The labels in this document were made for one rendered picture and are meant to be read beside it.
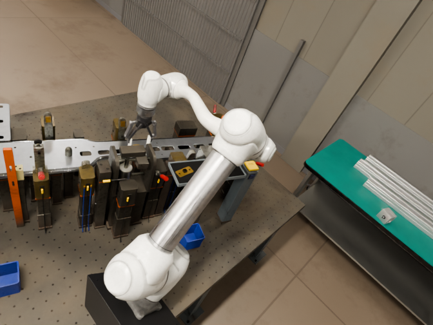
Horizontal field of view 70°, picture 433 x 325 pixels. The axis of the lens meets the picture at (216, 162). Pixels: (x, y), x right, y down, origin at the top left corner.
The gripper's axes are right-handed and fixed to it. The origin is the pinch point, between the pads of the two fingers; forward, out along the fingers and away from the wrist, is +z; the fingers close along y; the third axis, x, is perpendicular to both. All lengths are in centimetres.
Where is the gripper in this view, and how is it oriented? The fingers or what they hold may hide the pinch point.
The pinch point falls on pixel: (138, 143)
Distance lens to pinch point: 168.3
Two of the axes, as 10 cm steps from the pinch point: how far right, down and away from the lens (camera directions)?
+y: 8.6, -0.8, 5.1
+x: -4.1, -7.0, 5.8
